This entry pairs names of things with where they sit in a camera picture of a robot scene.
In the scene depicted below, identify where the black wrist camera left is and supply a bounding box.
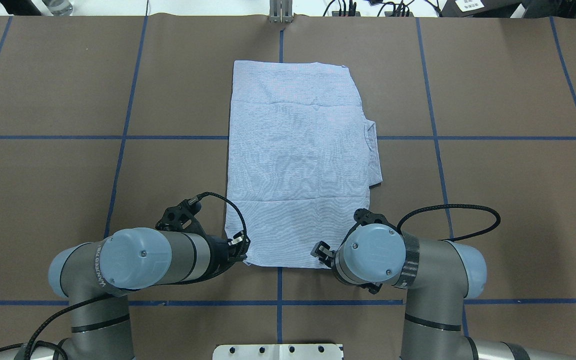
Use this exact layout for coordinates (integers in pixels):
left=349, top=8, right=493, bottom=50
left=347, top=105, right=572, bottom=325
left=154, top=196, right=206, bottom=237

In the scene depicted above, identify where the black box white label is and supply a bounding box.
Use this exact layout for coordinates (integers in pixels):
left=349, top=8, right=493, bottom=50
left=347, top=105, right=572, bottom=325
left=439, top=0, right=522, bottom=18

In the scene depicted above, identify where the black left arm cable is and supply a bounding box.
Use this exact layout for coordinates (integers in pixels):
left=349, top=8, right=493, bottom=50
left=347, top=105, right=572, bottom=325
left=0, top=192, right=249, bottom=360

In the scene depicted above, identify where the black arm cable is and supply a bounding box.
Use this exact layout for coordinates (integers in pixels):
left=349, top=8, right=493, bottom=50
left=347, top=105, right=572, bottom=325
left=0, top=192, right=249, bottom=360
left=396, top=204, right=502, bottom=243

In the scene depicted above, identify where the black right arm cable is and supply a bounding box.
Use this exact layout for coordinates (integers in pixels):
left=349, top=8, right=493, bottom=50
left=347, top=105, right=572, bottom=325
left=396, top=204, right=502, bottom=243

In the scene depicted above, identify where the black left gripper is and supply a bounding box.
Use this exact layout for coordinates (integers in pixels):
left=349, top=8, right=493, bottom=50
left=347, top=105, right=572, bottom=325
left=205, top=234, right=250, bottom=280

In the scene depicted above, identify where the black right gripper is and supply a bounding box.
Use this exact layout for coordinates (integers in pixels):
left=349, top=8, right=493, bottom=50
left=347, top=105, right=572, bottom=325
left=310, top=241, right=348, bottom=283

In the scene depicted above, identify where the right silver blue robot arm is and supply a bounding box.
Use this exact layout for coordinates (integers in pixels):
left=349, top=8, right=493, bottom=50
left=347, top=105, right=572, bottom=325
left=311, top=220, right=576, bottom=360

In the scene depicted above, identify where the blue striped button shirt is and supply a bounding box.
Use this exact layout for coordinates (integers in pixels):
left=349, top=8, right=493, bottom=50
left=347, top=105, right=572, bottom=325
left=224, top=60, right=383, bottom=269

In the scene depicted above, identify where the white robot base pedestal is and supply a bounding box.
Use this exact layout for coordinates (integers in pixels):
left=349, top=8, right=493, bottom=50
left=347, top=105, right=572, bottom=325
left=212, top=343, right=345, bottom=360

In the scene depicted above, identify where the aluminium frame post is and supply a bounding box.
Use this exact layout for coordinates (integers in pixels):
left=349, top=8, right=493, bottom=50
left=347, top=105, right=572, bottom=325
left=269, top=0, right=294, bottom=24

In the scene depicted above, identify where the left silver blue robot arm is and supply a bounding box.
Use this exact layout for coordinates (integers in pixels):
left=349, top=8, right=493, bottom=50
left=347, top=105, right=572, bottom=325
left=15, top=227, right=250, bottom=360

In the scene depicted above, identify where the clear bottle black lid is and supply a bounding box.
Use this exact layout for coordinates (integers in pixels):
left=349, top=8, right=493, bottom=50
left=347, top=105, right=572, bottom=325
left=42, top=0, right=73, bottom=17

